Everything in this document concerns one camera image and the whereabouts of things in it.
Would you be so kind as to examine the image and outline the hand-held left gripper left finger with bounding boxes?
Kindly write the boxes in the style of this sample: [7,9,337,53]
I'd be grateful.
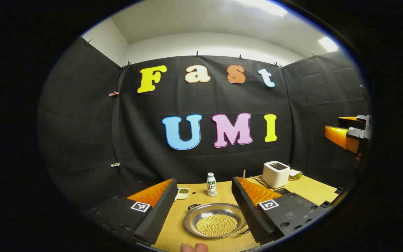
[84,178,179,245]

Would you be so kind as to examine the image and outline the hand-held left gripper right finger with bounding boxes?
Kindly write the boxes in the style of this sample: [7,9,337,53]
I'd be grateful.
[231,176,333,246]

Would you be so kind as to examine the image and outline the stainless steel pot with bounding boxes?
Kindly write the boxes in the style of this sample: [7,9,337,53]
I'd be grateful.
[183,203,251,239]

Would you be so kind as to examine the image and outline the white divided bean dish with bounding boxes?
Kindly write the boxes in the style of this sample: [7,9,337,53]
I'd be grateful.
[174,188,190,201]

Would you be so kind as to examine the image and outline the pile of yellow soybeans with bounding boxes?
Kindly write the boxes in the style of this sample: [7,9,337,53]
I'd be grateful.
[196,214,239,237]

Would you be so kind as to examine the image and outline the white drink bottle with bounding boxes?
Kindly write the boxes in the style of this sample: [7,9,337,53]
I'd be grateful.
[206,172,218,197]

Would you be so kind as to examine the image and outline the white toaster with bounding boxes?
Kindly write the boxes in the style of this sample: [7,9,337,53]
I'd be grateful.
[262,161,290,189]

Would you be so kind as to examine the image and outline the ceiling light panel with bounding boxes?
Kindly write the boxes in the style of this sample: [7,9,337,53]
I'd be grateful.
[318,36,339,53]

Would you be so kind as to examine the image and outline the toaster power cable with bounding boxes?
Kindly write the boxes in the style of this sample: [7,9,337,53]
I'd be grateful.
[250,176,275,191]

